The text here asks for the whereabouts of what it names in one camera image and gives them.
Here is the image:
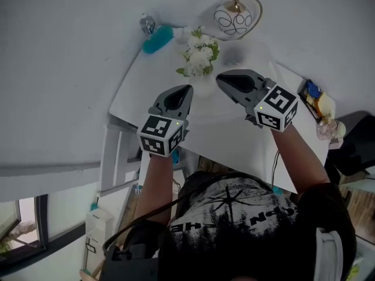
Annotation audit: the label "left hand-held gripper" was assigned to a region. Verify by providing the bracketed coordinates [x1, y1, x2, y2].
[136, 84, 195, 158]

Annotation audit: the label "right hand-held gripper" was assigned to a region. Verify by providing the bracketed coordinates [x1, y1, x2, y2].
[215, 68, 300, 133]

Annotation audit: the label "white ceramic vase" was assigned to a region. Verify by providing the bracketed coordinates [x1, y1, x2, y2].
[189, 73, 217, 99]

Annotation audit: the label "white flowers with green leaves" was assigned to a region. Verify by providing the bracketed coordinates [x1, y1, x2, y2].
[175, 25, 220, 78]

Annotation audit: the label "person's right forearm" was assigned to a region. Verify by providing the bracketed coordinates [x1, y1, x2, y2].
[271, 126, 332, 196]

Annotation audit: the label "person's left forearm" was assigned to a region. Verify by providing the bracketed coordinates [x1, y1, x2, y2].
[133, 153, 173, 225]

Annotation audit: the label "white desk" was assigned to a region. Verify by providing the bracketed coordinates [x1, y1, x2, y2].
[108, 26, 336, 194]

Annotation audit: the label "teal fluffy duster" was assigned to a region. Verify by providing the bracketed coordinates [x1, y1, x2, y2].
[142, 25, 188, 55]

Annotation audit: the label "black tray with items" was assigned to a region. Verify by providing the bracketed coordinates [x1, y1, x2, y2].
[297, 79, 336, 124]

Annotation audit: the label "white globe lamp gold arc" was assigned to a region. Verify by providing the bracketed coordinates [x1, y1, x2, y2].
[213, 0, 264, 67]

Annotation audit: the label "white shelf unit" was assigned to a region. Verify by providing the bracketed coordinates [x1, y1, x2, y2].
[98, 115, 147, 197]

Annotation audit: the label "clear glass jar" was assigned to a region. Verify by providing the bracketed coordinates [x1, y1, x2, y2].
[315, 117, 346, 142]

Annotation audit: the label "black mesh office chair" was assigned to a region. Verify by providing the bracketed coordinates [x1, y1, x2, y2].
[323, 109, 375, 187]

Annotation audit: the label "white perforated basket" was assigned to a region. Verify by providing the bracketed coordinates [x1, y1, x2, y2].
[81, 208, 115, 272]

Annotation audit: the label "person's black printed t-shirt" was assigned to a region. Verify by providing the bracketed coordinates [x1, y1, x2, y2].
[155, 171, 358, 281]

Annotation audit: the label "thin black cable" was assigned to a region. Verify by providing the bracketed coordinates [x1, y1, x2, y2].
[271, 149, 281, 187]

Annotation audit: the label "black window frame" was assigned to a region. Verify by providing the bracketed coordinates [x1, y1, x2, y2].
[0, 193, 88, 277]

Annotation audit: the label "white shoulder strap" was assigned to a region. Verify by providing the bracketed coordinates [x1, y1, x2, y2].
[315, 227, 344, 281]

